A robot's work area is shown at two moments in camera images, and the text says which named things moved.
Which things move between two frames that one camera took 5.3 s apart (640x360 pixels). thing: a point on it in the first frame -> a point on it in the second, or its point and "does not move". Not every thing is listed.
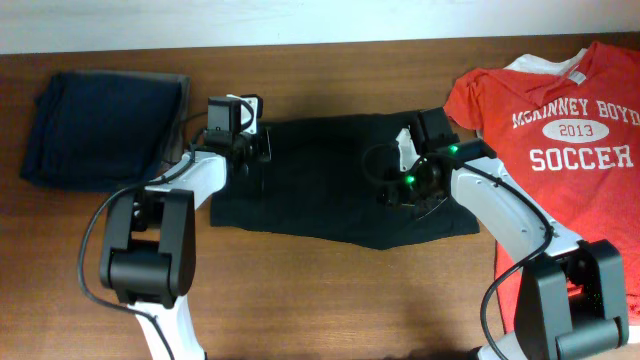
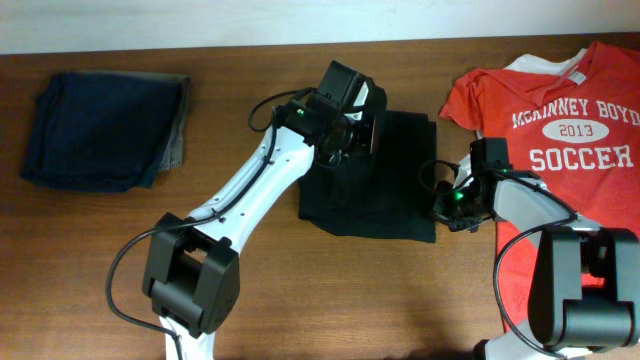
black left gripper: x=262 y=145 -> x=364 y=133
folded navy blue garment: x=100 y=131 does not move
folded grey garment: x=178 y=137 does not move
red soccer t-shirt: x=570 y=138 does not move
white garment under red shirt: x=553 y=64 does not move
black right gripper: x=392 y=192 -> x=458 y=217
